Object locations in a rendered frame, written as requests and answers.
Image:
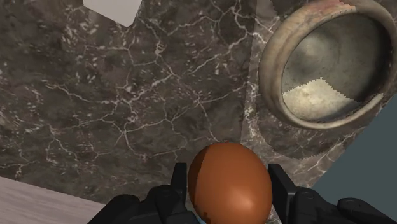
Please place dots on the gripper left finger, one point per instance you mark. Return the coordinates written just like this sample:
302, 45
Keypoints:
169, 201

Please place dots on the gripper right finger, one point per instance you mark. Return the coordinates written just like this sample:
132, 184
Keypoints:
297, 204

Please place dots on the brown egg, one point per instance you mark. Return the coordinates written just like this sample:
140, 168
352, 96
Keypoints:
231, 186

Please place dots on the beige stone bowl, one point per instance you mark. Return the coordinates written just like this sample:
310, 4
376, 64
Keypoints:
325, 71

